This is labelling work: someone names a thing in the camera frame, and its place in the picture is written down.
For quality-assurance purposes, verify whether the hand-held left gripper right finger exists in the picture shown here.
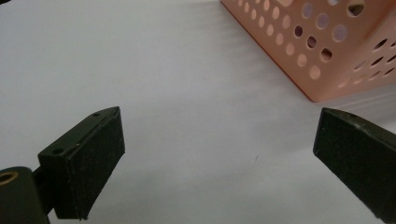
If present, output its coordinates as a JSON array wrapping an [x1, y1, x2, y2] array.
[[312, 106, 396, 224]]

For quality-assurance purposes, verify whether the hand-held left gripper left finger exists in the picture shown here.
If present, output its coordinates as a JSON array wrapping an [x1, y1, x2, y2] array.
[[37, 105, 126, 221]]

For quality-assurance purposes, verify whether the pink perforated plastic basket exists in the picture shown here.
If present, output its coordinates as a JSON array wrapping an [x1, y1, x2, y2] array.
[[219, 0, 396, 104]]

